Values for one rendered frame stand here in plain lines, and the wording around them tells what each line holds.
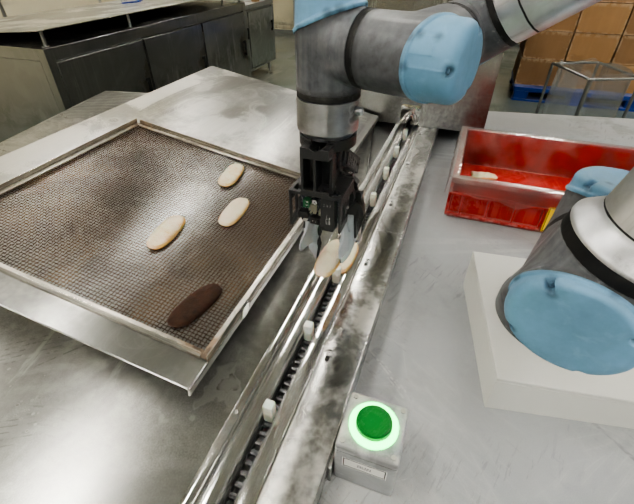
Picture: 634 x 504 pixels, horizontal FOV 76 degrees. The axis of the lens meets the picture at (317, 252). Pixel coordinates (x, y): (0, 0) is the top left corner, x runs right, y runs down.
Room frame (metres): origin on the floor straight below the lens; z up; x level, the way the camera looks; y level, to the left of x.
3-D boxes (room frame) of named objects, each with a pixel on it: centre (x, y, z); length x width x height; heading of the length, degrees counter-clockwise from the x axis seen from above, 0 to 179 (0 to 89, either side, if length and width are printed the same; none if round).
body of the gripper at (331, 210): (0.48, -0.01, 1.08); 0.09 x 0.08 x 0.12; 160
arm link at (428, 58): (0.44, -0.10, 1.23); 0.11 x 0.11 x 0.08; 52
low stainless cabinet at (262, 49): (5.06, 1.11, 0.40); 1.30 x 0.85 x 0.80; 160
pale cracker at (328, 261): (0.51, -0.02, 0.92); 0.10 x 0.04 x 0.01; 160
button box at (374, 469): (0.24, -0.06, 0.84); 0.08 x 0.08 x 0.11; 70
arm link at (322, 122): (0.49, -0.02, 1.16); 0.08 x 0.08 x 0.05
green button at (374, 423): (0.24, -0.06, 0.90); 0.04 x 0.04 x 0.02
